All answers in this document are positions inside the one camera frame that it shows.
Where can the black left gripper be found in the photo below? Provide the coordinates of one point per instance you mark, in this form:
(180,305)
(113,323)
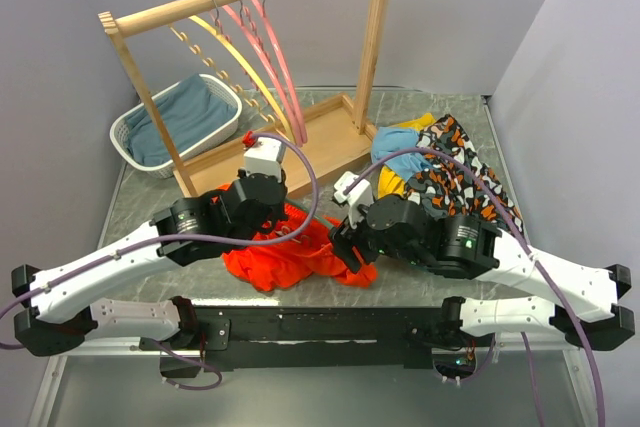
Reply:
(276,214)

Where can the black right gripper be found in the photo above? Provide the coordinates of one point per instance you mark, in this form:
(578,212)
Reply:
(342,239)

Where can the orange shorts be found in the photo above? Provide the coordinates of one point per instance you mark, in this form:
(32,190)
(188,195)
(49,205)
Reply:
(286,264)

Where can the green hanger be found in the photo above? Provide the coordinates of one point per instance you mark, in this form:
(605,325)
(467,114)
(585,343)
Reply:
(296,213)

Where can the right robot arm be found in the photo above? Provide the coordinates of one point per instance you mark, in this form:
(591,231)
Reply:
(559,296)

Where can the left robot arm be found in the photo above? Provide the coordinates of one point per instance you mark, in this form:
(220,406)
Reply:
(65,306)

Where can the yellow hanger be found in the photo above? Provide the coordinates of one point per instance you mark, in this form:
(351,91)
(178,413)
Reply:
(268,108)

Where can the camouflage patterned shorts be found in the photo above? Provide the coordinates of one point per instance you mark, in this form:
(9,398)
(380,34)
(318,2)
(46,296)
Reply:
(446,187)

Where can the pink hanger left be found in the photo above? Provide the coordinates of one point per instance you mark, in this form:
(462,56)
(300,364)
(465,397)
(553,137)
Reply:
(277,69)

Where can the pink hanger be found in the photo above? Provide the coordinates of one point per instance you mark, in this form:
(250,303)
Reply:
(277,69)
(285,57)

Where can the pink hanger right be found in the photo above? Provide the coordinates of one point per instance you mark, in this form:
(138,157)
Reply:
(285,57)

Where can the wooden clothes rack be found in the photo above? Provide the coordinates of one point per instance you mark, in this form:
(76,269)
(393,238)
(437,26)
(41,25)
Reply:
(208,152)

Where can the yellow garment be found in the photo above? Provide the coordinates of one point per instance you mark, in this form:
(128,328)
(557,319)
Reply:
(389,182)

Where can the blue-grey cloth in basket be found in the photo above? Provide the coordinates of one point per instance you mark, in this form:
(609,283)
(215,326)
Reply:
(185,117)

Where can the light blue garment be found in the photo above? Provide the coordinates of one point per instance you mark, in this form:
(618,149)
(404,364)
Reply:
(392,139)

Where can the white laundry basket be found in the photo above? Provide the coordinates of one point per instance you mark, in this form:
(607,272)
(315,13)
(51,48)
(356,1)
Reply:
(125,132)

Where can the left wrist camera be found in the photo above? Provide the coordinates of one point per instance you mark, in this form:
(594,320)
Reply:
(263,155)

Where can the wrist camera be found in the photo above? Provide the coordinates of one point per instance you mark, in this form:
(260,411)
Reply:
(263,155)
(360,195)

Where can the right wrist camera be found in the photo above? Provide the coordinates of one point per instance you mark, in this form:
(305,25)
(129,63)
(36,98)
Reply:
(360,195)

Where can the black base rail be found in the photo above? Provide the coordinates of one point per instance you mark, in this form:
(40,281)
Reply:
(231,338)

